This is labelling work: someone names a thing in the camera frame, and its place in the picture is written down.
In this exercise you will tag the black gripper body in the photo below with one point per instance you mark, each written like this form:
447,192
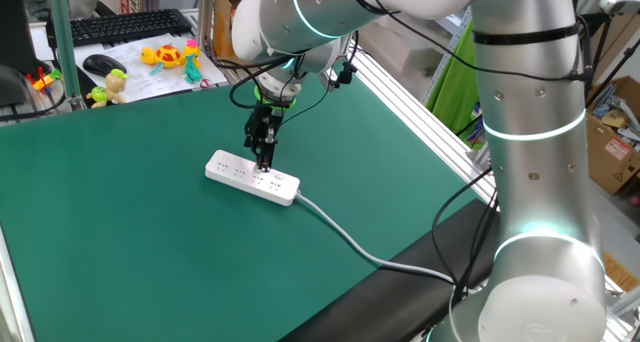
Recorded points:
269,118

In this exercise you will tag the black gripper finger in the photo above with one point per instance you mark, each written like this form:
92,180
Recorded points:
266,152
251,134

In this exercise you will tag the white four-socket power strip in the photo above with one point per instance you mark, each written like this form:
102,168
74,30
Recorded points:
235,174

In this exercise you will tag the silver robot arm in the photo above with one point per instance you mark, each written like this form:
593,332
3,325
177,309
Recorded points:
540,182

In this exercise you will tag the yellow duck toy pink hat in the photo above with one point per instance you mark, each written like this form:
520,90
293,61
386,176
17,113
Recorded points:
192,57

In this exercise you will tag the open cardboard box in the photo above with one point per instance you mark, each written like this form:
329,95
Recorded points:
222,32

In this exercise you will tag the white paper sheets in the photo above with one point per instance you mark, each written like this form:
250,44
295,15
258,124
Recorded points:
150,84

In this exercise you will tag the yellow orange turtle toy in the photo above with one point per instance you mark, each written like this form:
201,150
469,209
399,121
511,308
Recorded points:
167,56

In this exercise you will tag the green table mat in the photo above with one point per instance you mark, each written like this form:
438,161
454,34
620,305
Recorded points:
150,232

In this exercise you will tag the beige doll green cap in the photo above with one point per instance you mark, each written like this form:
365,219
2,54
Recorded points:
116,84

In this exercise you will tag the white foam block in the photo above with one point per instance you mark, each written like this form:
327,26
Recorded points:
400,52

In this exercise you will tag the black computer mouse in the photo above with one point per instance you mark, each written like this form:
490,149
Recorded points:
102,64

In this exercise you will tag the black keyboard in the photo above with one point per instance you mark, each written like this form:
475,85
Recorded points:
120,27

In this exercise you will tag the green cloth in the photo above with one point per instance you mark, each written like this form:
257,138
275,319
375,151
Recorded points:
455,82

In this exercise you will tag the red yellow block toy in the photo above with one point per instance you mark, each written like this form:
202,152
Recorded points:
44,81

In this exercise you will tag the black monitor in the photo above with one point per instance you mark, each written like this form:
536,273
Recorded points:
15,32

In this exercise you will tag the cardboard box red label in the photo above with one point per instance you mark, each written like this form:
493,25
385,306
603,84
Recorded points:
612,162

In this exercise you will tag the orange cardboard sheet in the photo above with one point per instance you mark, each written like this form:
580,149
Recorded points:
620,272

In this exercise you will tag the aluminium frame post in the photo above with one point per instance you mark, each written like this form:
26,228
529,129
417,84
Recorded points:
206,17
65,42

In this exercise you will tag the aluminium table frame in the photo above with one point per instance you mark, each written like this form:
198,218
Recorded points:
430,127

